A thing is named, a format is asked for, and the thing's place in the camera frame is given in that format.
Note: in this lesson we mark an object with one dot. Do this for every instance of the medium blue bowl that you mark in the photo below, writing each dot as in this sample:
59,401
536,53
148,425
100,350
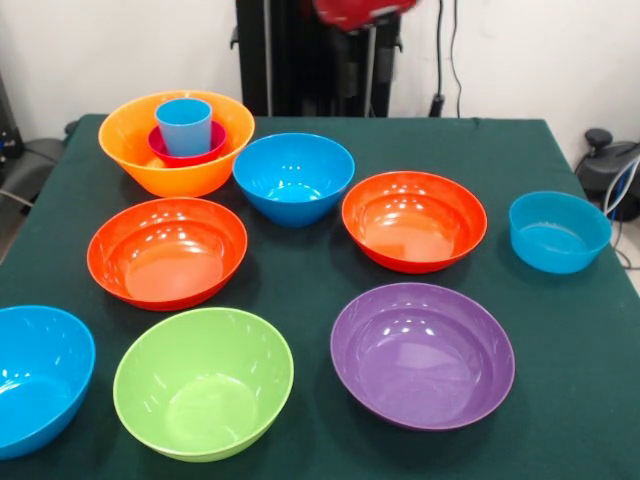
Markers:
294,172

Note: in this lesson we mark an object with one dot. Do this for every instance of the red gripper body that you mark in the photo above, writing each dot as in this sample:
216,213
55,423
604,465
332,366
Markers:
360,12

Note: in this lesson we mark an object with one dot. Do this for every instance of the dark green table cloth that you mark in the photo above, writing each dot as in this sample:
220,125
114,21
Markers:
450,145

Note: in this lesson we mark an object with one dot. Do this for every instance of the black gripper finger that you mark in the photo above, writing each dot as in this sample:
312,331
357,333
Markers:
351,65
388,62

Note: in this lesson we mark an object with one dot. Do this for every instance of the large orange bowl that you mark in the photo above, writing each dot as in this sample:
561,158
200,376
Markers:
125,145

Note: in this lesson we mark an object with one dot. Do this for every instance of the low blue ridged bowl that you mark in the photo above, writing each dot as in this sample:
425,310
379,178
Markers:
555,235

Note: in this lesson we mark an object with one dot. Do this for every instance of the large blue bowl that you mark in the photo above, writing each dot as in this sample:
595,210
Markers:
40,380

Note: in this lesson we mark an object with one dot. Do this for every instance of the small pink bowl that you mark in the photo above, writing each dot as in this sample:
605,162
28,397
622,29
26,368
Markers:
217,142

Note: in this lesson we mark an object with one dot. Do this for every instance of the green bowl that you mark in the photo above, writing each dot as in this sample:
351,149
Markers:
202,385

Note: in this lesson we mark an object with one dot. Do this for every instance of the blue cup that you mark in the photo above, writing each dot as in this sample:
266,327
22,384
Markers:
184,130

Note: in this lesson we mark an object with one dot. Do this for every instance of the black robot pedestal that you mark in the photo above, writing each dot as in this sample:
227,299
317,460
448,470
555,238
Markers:
300,60

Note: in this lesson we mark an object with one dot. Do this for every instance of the purple bowl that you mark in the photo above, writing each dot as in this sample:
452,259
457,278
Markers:
422,360

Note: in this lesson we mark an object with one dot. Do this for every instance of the red-orange bowl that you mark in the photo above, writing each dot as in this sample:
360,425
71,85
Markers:
170,250
415,220

